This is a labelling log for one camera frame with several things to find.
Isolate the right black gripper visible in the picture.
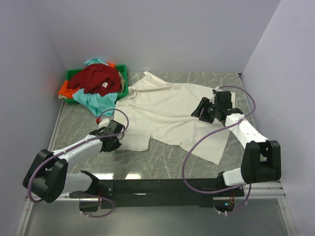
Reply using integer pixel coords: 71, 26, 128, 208
191, 97, 221, 124

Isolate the cream white t-shirt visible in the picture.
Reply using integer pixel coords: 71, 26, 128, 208
114, 72, 223, 151

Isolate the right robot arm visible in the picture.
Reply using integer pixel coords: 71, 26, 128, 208
191, 90, 282, 196

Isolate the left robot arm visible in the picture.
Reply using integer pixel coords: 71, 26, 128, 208
23, 120, 128, 203

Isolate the teal t-shirt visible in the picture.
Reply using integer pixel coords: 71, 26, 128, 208
68, 58, 120, 117

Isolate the black base crossbar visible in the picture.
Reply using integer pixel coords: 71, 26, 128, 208
69, 179, 244, 207

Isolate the tan t-shirt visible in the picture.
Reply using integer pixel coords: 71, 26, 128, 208
118, 72, 126, 93

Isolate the dark red t-shirt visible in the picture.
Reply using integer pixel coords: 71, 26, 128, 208
67, 63, 121, 97

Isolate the orange t-shirt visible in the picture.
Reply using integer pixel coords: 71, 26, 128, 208
57, 62, 116, 99

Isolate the aluminium frame rail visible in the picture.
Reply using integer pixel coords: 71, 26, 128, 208
56, 185, 286, 201

